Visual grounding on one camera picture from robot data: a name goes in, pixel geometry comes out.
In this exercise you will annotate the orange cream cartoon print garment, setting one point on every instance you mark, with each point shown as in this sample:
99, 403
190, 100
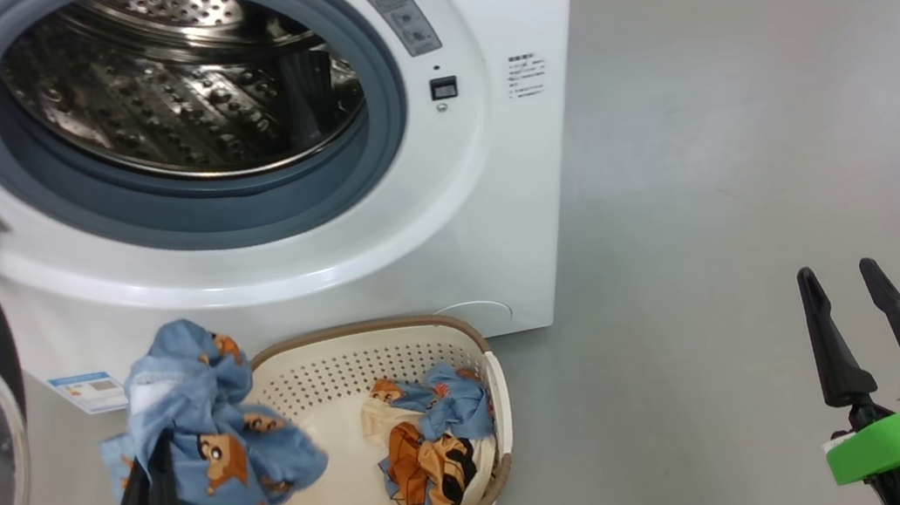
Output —
435, 457

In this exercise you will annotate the grey warning sticker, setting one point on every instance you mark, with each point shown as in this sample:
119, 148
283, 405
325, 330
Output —
397, 13

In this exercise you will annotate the white front-load washing machine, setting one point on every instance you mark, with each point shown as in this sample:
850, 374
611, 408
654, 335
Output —
498, 219

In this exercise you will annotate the blue cartoon print garment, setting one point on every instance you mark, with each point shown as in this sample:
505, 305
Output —
207, 463

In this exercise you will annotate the blue energy label sticker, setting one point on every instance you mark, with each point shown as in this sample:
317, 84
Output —
86, 392

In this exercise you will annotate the cream perforated laundry basket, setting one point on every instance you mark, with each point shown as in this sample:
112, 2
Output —
341, 479

